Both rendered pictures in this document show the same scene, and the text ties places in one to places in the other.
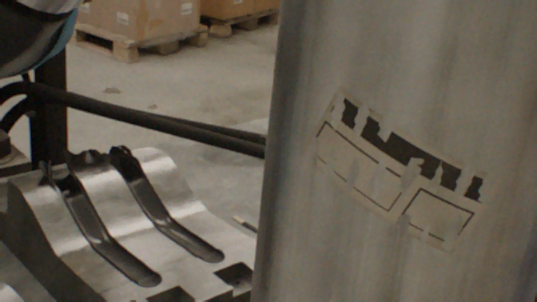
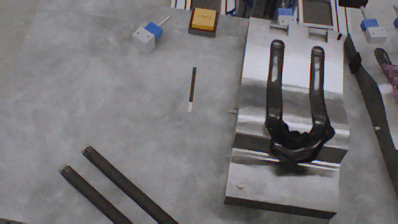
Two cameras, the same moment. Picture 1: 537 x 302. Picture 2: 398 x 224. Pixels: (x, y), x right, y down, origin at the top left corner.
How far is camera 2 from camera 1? 165 cm
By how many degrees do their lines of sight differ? 86
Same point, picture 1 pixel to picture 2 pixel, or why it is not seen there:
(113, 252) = (315, 84)
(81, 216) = (319, 107)
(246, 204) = (167, 117)
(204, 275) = (293, 36)
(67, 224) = (330, 106)
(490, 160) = not seen: outside the picture
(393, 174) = not seen: outside the picture
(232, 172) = (132, 157)
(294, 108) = not seen: outside the picture
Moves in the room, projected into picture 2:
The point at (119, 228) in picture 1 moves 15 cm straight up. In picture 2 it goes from (301, 94) to (317, 59)
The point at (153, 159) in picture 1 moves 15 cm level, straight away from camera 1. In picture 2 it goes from (251, 113) to (207, 157)
